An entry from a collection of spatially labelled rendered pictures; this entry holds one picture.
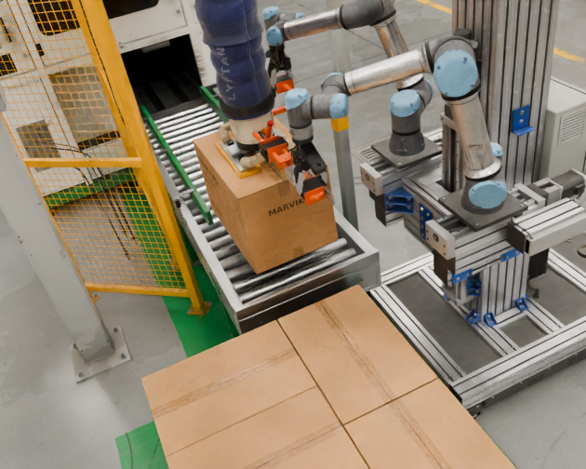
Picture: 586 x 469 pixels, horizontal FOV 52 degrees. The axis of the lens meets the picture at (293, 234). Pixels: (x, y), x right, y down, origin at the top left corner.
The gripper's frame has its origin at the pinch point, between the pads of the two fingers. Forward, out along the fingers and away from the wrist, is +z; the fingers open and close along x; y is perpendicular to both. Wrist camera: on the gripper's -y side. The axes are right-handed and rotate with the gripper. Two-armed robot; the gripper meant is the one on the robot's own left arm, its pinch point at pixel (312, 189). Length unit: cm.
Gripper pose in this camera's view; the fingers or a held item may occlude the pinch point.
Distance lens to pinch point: 206.6
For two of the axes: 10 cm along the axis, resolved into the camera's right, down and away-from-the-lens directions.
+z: 1.5, 7.8, 6.1
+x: -9.1, 3.5, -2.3
